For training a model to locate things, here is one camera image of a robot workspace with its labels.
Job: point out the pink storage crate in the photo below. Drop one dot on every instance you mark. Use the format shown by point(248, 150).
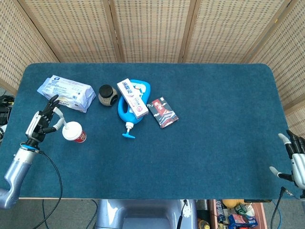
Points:
point(260, 212)

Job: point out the grey-blue robot torso base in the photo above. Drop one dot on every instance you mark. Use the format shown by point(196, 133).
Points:
point(143, 214)

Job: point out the black red patterned card box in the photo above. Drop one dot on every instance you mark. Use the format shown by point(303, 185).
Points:
point(163, 113)

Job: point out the black equipment pile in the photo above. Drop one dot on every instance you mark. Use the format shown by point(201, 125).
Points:
point(4, 109)

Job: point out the round jar with black lid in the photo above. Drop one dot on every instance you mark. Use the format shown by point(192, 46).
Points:
point(107, 95)

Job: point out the red cup with white lid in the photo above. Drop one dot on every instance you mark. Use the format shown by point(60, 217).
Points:
point(74, 134)

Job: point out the white pink toothpaste box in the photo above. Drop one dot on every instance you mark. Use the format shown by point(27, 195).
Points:
point(132, 97)

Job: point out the orange round fruit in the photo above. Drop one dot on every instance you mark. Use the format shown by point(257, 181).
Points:
point(229, 204)

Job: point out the blue pink product box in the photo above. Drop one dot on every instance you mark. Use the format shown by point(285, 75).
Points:
point(243, 220)

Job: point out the blue pump detergent bottle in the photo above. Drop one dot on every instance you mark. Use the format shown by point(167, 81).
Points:
point(126, 114)

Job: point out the white blue wet wipes pack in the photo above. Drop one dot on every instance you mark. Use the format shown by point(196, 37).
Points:
point(69, 90)

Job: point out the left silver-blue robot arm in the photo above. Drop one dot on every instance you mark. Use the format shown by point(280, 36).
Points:
point(17, 169)

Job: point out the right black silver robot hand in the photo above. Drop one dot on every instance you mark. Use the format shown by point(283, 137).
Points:
point(299, 164)

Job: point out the dark snack pack with lettering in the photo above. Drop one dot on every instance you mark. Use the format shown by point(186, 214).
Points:
point(219, 211)

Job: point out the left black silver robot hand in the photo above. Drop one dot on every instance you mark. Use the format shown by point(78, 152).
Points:
point(38, 126)

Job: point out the blue felt table mat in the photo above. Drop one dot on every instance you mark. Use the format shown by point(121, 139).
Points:
point(202, 148)

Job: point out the woven bamboo screen panel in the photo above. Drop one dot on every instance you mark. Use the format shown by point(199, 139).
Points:
point(76, 31)
point(233, 31)
point(16, 47)
point(288, 62)
point(152, 31)

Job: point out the green white snack bag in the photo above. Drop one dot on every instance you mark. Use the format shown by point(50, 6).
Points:
point(241, 210)

